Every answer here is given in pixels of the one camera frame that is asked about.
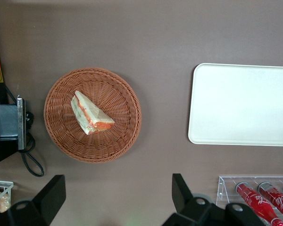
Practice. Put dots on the grey metal plate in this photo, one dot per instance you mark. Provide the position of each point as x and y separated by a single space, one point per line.
21 122

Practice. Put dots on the cream plastic tray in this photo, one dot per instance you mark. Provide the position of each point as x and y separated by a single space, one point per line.
240 106

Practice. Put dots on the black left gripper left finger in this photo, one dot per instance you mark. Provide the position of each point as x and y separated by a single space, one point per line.
49 202

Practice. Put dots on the triangle sandwich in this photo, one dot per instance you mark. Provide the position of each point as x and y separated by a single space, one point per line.
89 110

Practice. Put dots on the round brown wicker basket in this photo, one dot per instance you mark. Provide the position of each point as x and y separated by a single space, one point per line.
113 94

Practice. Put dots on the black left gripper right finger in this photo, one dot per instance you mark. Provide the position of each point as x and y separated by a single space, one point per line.
182 200

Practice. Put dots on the red Coca-Cola bottle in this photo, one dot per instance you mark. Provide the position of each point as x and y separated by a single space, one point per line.
279 200
254 202

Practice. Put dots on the black machine box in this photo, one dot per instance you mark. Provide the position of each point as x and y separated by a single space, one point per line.
2 122

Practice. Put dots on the clear acrylic bottle rack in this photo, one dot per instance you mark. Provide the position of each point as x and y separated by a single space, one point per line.
222 188

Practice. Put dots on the bagged bread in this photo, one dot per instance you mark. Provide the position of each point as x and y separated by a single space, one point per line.
0 202

